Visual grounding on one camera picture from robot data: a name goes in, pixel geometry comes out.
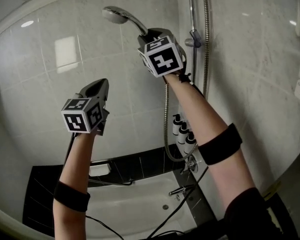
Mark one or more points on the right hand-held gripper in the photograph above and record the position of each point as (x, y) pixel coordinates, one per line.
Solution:
(162, 59)

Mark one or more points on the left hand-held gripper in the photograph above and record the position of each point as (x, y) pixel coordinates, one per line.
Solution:
(77, 121)

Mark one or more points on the small grey metal part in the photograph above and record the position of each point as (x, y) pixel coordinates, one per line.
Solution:
(115, 15)

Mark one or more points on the person's left forearm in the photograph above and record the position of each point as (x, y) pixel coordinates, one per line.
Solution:
(75, 164)

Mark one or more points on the person's right forearm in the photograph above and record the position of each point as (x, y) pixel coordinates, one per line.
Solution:
(202, 114)

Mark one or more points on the thin dark wrist tie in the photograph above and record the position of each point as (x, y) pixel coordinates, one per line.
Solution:
(185, 77)

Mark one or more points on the white soap dish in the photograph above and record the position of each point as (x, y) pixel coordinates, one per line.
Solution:
(98, 170)

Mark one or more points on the white pump bottle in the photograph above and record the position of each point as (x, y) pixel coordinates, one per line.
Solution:
(176, 127)
(189, 145)
(182, 135)

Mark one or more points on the chrome grab bar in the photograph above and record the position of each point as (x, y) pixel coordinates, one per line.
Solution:
(110, 183)

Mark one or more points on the black elastic armband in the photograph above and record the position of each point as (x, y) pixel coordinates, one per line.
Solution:
(71, 196)
(220, 144)

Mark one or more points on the chrome shower mixer valve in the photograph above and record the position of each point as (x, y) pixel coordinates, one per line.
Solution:
(191, 164)

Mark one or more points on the white bathtub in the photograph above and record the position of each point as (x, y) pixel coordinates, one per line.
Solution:
(130, 209)

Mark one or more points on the chrome bathtub spout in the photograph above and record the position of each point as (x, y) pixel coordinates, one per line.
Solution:
(180, 190)

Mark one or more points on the chrome overflow knob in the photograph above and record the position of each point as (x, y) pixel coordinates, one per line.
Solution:
(177, 197)

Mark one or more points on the round bathtub drain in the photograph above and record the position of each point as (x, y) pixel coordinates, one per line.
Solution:
(165, 206)

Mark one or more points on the person's dark jacket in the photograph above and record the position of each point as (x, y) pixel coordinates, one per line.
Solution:
(252, 216)

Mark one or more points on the shower hose holder bracket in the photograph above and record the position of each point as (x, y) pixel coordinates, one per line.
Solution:
(193, 37)

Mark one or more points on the chrome shower slide rail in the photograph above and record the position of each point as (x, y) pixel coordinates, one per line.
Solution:
(191, 9)

